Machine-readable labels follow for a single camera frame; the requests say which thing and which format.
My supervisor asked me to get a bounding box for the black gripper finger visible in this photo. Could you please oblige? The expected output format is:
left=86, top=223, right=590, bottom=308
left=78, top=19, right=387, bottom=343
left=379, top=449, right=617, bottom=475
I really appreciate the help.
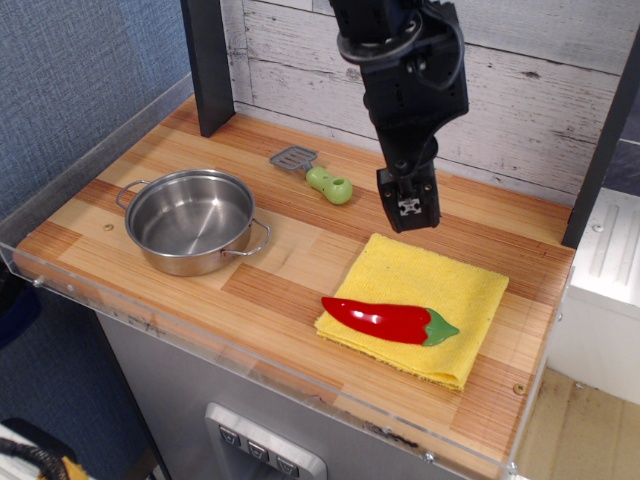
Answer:
left=377, top=162, right=440, bottom=233

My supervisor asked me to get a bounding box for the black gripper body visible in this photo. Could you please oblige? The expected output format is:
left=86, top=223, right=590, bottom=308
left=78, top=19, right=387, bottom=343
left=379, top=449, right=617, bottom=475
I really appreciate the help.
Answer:
left=357, top=2, right=468, bottom=179

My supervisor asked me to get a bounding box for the red toy chili pepper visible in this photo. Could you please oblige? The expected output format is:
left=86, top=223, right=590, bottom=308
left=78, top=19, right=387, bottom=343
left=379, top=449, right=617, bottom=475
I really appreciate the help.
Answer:
left=321, top=297, right=460, bottom=347

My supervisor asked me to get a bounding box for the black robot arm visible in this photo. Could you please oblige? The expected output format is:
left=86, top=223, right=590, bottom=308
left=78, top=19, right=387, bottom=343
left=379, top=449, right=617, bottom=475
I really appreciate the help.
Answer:
left=331, top=1, right=469, bottom=232

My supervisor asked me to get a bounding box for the yellow folded cloth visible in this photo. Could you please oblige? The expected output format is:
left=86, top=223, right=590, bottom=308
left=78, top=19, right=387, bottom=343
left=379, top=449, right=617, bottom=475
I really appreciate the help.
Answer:
left=315, top=234, right=509, bottom=390

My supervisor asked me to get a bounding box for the white side cabinet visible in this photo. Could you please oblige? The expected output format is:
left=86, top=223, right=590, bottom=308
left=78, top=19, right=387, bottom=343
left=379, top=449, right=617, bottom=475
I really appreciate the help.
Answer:
left=547, top=188, right=639, bottom=403

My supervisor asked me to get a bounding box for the stainless steel pot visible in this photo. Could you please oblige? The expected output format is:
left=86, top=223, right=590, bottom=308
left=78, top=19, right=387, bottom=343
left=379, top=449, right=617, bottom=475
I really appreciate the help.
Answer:
left=116, top=169, right=271, bottom=277

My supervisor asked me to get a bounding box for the silver dispenser button panel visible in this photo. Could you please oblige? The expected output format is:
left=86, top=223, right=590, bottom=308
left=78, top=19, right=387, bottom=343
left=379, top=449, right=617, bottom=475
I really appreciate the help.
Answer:
left=205, top=402, right=328, bottom=479

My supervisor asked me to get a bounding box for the grey toy fridge cabinet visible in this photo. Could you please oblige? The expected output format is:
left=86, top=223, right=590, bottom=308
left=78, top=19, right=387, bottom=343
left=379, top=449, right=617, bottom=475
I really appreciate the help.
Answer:
left=98, top=314, right=458, bottom=479

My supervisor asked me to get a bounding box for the yellow object bottom left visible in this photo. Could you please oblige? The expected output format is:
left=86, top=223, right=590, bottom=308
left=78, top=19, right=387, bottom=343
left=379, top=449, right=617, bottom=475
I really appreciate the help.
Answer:
left=61, top=457, right=92, bottom=480

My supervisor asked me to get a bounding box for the toy spatula green handle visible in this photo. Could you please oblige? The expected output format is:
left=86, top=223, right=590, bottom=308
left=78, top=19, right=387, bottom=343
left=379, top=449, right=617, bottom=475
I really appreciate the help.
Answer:
left=270, top=146, right=353, bottom=205

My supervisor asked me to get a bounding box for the dark grey right post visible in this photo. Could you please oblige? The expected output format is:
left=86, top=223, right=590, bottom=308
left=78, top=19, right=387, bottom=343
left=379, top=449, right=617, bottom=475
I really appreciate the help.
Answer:
left=561, top=32, right=639, bottom=249

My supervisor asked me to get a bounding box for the dark grey post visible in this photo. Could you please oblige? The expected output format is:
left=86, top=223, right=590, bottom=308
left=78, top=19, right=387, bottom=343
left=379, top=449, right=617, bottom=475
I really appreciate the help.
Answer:
left=181, top=0, right=235, bottom=137
left=561, top=32, right=639, bottom=249

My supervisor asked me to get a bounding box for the dark grey left post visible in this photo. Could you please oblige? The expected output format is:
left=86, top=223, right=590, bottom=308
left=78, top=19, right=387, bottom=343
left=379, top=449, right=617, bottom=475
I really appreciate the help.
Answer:
left=181, top=0, right=235, bottom=137

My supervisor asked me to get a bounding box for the clear acrylic guard rail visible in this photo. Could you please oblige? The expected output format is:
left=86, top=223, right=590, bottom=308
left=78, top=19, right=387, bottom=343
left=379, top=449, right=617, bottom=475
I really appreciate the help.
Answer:
left=13, top=85, right=572, bottom=479

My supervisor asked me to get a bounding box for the black corrugated hose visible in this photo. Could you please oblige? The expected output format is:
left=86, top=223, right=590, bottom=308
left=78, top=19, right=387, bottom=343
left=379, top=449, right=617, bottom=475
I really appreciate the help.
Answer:
left=0, top=437, right=66, bottom=480

